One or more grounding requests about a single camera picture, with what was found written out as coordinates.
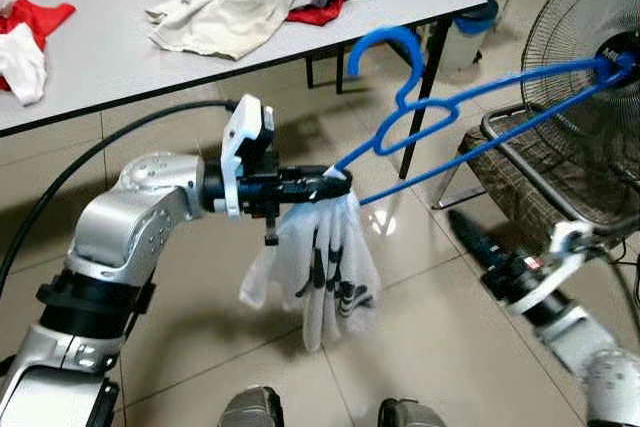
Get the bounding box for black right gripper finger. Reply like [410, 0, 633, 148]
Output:
[447, 213, 491, 263]
[452, 209, 499, 256]

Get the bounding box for white shirt black print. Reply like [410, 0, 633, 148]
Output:
[240, 182, 383, 353]

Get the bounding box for blue plastic clothes hanger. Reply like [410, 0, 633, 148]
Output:
[330, 25, 638, 206]

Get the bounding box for grey robot right leg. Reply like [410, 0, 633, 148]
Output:
[377, 397, 448, 427]

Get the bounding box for grey robot leg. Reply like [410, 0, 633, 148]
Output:
[377, 397, 448, 427]
[218, 385, 286, 427]

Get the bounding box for waste bin blue liner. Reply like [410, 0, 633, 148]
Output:
[440, 0, 499, 76]

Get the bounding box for large white work table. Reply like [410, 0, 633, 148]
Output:
[0, 0, 493, 183]

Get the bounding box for grey robot left leg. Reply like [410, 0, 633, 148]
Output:
[218, 385, 286, 427]

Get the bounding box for plain white garment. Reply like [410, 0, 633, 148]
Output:
[0, 0, 51, 108]

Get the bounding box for red garment white stripes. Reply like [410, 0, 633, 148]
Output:
[0, 0, 77, 93]

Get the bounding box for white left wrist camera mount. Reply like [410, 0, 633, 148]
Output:
[218, 95, 276, 220]

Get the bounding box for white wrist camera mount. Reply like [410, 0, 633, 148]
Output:
[505, 219, 599, 313]
[218, 95, 276, 220]

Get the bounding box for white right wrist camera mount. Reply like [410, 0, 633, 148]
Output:
[505, 219, 599, 313]

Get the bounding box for black pedestal fan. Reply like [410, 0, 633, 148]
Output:
[520, 0, 640, 213]

